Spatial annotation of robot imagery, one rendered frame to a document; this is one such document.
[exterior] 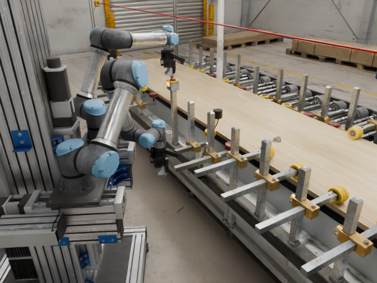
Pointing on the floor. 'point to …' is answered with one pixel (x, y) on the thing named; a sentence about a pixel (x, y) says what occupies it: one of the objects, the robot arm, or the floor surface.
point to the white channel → (220, 39)
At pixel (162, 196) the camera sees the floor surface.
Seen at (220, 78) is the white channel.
